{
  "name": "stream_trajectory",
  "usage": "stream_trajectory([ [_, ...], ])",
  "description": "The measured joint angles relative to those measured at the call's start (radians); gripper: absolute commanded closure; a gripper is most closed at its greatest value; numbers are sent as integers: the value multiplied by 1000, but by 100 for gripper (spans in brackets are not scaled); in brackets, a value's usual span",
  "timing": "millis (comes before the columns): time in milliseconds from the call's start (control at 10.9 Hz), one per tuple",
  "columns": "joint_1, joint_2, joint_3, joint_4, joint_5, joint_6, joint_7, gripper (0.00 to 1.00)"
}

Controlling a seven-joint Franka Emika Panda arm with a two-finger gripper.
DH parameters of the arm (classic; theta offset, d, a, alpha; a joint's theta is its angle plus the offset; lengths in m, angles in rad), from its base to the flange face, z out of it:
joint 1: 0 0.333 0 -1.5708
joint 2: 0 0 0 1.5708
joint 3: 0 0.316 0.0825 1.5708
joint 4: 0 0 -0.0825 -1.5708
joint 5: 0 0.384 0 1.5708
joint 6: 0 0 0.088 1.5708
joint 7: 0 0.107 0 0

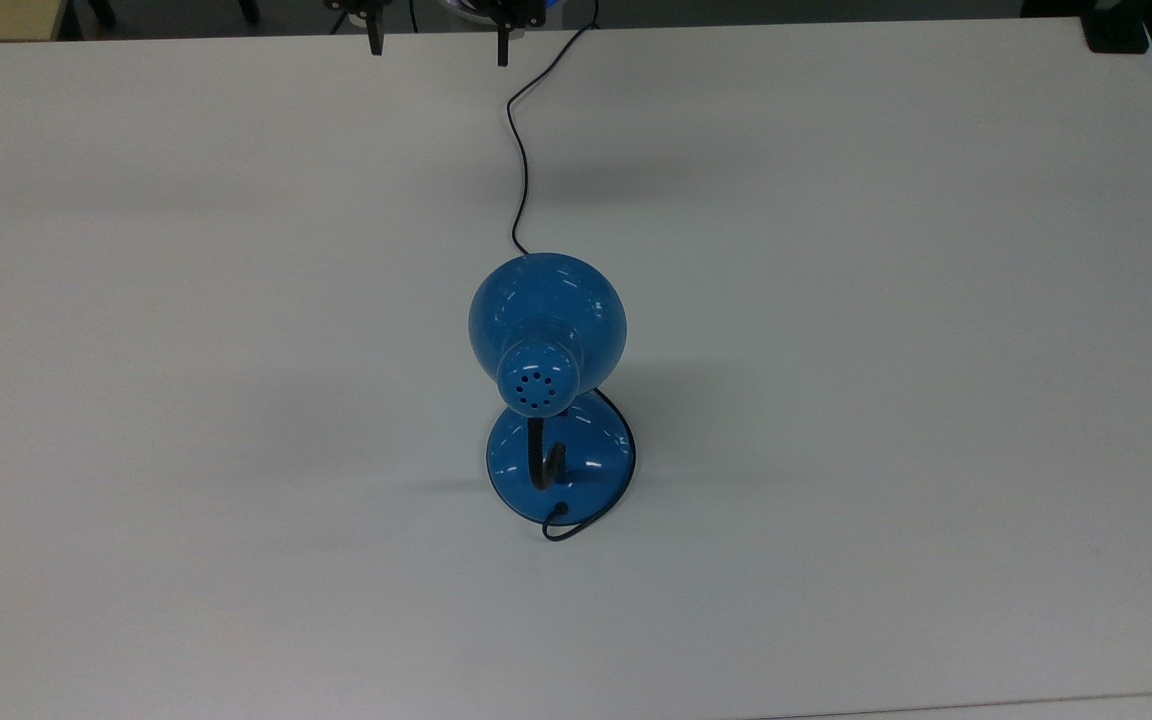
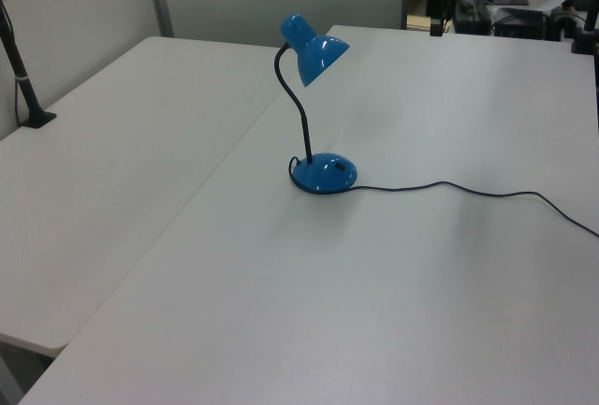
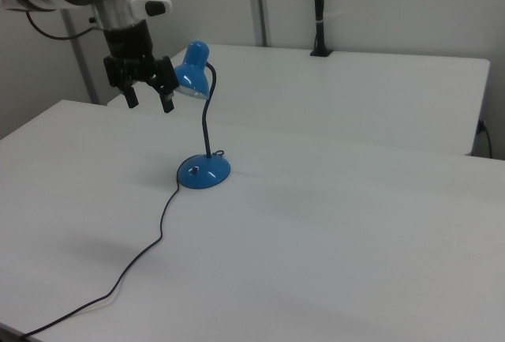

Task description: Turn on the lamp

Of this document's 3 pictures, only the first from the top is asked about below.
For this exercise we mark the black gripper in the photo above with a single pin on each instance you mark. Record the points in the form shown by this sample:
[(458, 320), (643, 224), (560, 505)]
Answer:
[(521, 10)]

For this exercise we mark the blue gooseneck desk lamp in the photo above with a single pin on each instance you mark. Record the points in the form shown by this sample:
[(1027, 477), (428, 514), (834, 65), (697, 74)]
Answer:
[(546, 310)]

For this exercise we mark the black chair leg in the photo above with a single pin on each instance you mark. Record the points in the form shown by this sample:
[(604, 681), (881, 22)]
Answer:
[(102, 10), (248, 9)]

